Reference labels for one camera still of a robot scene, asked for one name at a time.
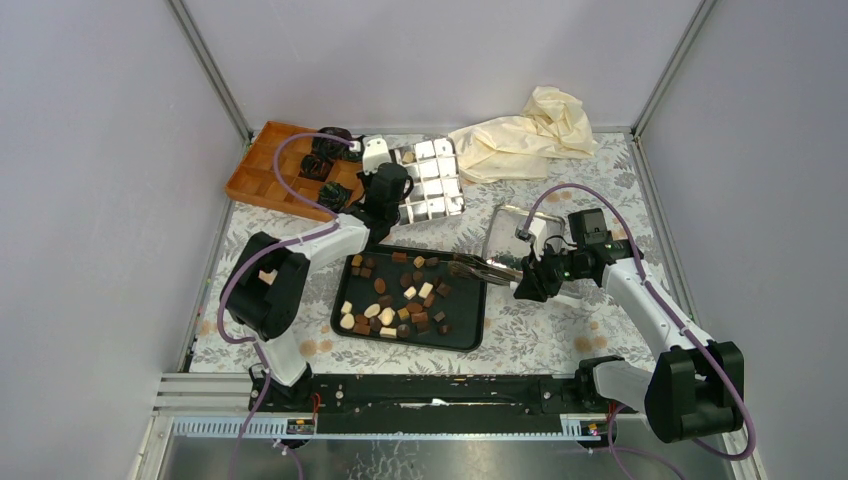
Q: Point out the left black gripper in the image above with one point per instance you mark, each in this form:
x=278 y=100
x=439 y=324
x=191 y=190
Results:
x=363 y=178

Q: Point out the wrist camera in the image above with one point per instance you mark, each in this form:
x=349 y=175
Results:
x=372 y=152
x=535 y=232

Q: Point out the white oval chocolate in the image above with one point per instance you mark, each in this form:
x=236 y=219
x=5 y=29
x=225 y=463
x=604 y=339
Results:
x=372 y=310

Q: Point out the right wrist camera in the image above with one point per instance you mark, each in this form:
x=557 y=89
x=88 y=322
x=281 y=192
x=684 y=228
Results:
x=535 y=232

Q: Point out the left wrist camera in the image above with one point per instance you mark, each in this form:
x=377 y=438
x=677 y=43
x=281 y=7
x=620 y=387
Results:
x=372 y=152

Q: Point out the silver metal tray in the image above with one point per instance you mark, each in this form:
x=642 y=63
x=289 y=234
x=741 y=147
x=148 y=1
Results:
x=504 y=248

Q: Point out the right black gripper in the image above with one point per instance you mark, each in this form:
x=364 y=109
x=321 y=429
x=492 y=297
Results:
x=535 y=278

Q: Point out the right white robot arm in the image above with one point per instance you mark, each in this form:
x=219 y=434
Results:
x=696 y=386

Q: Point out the orange compartment box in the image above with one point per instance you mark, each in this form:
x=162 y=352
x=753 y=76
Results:
x=257 y=182

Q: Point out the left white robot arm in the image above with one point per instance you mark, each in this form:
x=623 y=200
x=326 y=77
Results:
x=264 y=292

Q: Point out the black plastic tray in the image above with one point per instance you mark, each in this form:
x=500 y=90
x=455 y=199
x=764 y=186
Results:
x=450 y=318

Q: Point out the cream cloth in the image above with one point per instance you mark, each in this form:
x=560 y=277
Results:
x=552 y=126

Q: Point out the dark paper cup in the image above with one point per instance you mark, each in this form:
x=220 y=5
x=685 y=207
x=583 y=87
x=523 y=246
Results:
x=334 y=196
x=315 y=167
x=334 y=148

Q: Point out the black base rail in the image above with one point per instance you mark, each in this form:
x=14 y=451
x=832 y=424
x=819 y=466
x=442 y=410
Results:
x=491 y=405

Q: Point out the floral table mat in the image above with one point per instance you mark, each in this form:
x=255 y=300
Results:
x=520 y=337

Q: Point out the pink grid box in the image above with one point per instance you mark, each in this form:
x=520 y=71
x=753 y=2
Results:
x=436 y=188

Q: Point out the metal serving tongs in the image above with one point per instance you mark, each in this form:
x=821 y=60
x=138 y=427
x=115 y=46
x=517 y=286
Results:
x=473 y=267

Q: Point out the white chocolate piece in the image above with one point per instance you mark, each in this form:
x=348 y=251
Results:
x=425 y=290

